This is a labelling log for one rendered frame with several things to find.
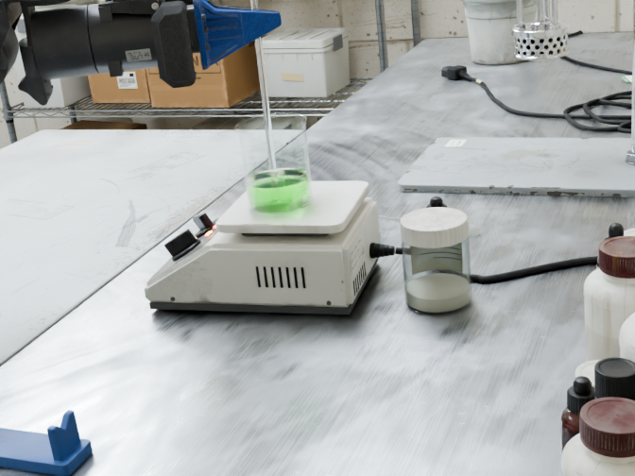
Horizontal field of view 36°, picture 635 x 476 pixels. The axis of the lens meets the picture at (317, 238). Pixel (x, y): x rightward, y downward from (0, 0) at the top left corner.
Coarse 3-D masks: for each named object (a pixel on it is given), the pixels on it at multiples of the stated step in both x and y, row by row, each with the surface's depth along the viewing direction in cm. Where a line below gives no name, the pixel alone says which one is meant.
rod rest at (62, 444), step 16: (64, 416) 69; (0, 432) 73; (16, 432) 73; (32, 432) 72; (48, 432) 68; (64, 432) 69; (0, 448) 71; (16, 448) 71; (32, 448) 70; (48, 448) 70; (64, 448) 69; (80, 448) 70; (0, 464) 70; (16, 464) 69; (32, 464) 69; (48, 464) 68; (64, 464) 68; (80, 464) 70
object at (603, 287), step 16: (608, 240) 70; (624, 240) 70; (608, 256) 68; (624, 256) 67; (592, 272) 71; (608, 272) 68; (624, 272) 67; (592, 288) 69; (608, 288) 68; (624, 288) 68; (592, 304) 69; (608, 304) 68; (624, 304) 67; (592, 320) 69; (608, 320) 68; (624, 320) 68; (592, 336) 70; (608, 336) 69; (592, 352) 70; (608, 352) 69
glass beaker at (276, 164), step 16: (288, 112) 90; (240, 128) 88; (256, 128) 90; (272, 128) 90; (288, 128) 85; (304, 128) 87; (240, 144) 87; (256, 144) 85; (272, 144) 85; (288, 144) 85; (304, 144) 87; (256, 160) 86; (272, 160) 85; (288, 160) 86; (304, 160) 87; (256, 176) 86; (272, 176) 86; (288, 176) 86; (304, 176) 87; (256, 192) 87; (272, 192) 86; (288, 192) 87; (304, 192) 88; (256, 208) 88; (272, 208) 87; (288, 208) 87; (304, 208) 88
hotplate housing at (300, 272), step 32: (352, 224) 89; (192, 256) 89; (224, 256) 88; (256, 256) 87; (288, 256) 86; (320, 256) 85; (352, 256) 86; (384, 256) 93; (160, 288) 91; (192, 288) 90; (224, 288) 89; (256, 288) 88; (288, 288) 87; (320, 288) 86; (352, 288) 87
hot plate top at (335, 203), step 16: (320, 192) 93; (336, 192) 92; (352, 192) 92; (368, 192) 93; (240, 208) 91; (320, 208) 89; (336, 208) 88; (352, 208) 88; (224, 224) 87; (240, 224) 87; (256, 224) 86; (272, 224) 86; (288, 224) 86; (304, 224) 85; (320, 224) 85; (336, 224) 85
